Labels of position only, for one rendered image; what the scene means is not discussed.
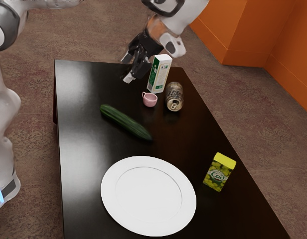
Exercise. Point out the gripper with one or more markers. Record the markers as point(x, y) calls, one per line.
point(146, 42)

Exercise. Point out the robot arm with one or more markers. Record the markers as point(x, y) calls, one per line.
point(1, 104)

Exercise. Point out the white round plate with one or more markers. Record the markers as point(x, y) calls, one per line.
point(148, 196)

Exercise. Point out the white green carton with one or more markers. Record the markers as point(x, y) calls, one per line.
point(159, 73)

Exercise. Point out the pink small cup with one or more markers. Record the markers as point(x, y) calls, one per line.
point(150, 99)

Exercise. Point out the brown drink can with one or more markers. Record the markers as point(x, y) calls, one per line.
point(174, 96)

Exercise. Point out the green cucumber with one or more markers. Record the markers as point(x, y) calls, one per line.
point(125, 121)

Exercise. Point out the yellow green box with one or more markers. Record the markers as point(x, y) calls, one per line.
point(219, 172)

